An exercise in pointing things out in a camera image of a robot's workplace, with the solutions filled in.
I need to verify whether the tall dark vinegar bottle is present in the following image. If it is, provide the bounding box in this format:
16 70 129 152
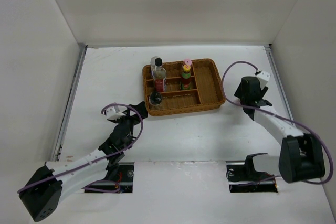
152 58 166 93

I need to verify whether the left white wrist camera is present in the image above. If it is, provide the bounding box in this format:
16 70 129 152
101 103 125 121

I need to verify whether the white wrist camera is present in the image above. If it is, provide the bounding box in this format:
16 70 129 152
101 103 125 121
255 70 271 89

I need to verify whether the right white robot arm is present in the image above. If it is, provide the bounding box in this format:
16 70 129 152
234 77 325 183

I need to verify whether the black-cap small pepper bottle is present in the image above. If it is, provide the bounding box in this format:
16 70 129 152
149 91 163 110

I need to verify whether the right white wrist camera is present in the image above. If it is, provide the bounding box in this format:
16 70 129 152
255 70 271 89

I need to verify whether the green red sauce bottle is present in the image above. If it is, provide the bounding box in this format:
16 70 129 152
180 65 191 90

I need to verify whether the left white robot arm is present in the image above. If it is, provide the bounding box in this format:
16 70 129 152
17 101 148 222

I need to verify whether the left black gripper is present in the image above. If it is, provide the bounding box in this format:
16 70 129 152
112 101 147 133

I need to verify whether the brown wicker divided basket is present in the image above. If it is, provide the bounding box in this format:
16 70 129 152
142 59 225 116

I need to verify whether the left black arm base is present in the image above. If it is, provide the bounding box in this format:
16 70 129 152
84 163 135 194

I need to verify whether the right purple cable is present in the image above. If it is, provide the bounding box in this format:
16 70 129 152
222 61 334 185

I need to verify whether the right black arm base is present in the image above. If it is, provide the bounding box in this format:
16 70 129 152
226 153 278 193

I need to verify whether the pink-cap clear spice bottle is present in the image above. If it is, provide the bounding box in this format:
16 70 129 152
183 59 192 66

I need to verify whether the silver-lid jar with blue label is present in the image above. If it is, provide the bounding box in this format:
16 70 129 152
150 56 160 74

